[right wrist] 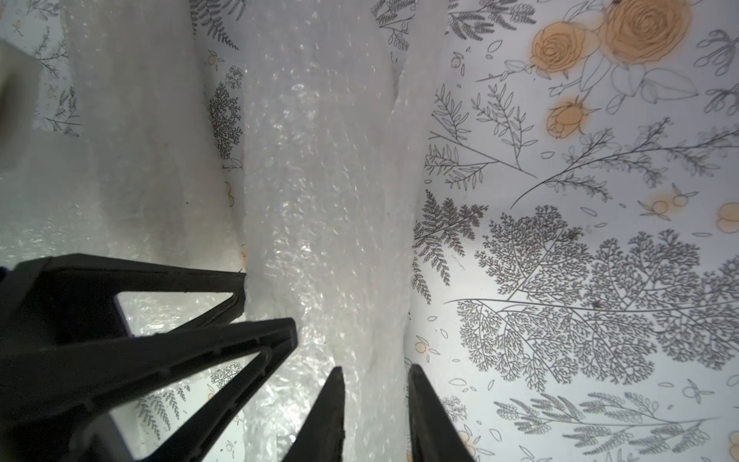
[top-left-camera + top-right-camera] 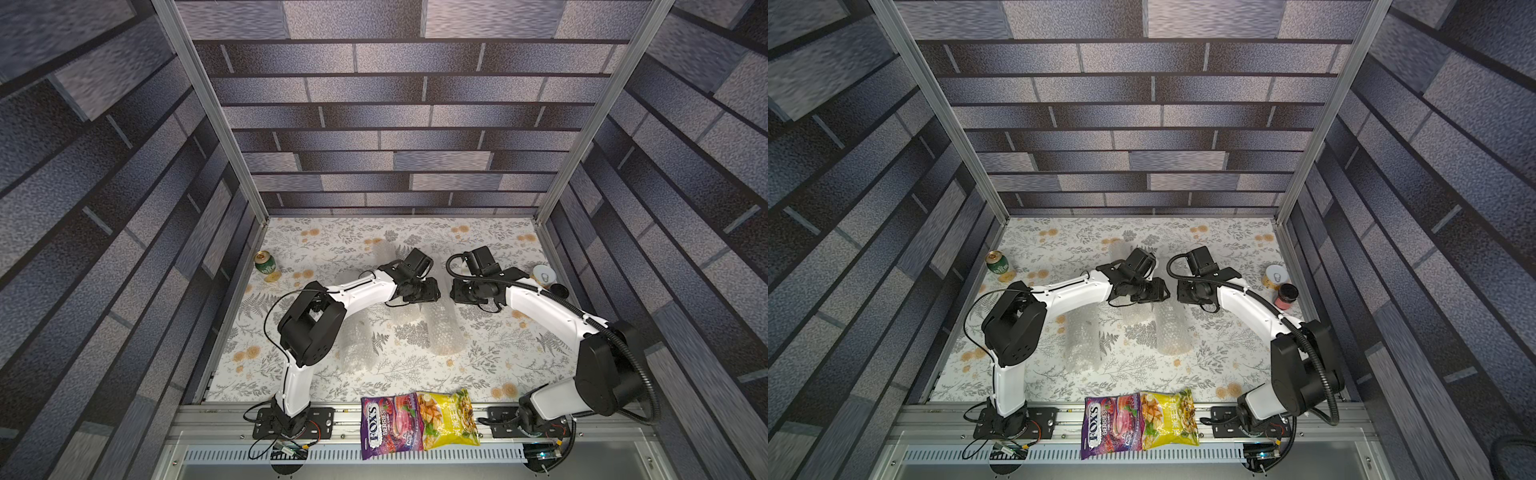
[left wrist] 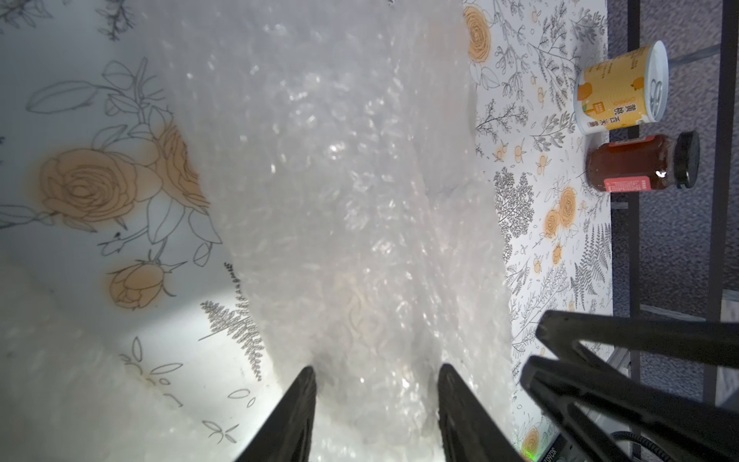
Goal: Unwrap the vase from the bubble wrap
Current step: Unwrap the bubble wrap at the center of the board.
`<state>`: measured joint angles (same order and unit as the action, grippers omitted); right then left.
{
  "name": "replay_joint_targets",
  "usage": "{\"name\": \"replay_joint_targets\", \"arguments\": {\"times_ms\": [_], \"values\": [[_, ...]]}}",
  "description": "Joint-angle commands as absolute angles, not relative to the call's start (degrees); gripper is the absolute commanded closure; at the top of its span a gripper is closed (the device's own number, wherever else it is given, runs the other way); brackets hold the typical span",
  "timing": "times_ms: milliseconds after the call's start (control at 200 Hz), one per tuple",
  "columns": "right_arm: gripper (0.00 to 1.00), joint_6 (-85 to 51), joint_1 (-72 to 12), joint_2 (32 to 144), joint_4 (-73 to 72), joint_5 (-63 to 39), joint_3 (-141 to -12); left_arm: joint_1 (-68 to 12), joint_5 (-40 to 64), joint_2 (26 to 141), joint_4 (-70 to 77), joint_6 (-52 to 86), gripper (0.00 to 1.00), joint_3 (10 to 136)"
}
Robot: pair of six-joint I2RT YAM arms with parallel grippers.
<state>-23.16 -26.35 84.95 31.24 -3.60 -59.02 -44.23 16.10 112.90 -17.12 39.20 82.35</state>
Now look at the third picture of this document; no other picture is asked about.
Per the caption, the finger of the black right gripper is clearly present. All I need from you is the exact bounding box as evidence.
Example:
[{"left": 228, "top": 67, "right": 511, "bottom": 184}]
[
  {"left": 536, "top": 311, "right": 738, "bottom": 370},
  {"left": 521, "top": 356, "right": 738, "bottom": 461}
]

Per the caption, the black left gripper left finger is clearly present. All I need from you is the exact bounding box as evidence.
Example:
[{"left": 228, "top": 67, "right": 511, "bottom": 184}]
[{"left": 236, "top": 366, "right": 317, "bottom": 462}]

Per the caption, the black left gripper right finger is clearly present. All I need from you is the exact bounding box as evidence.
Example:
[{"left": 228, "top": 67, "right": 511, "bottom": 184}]
[{"left": 437, "top": 364, "right": 523, "bottom": 462}]

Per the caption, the clear bubble wrap sheet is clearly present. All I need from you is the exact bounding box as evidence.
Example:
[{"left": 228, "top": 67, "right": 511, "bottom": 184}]
[{"left": 1, "top": 1, "right": 513, "bottom": 461}]

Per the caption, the red jam jar black lid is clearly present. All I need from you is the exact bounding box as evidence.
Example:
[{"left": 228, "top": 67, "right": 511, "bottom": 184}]
[{"left": 585, "top": 131, "right": 701, "bottom": 194}]

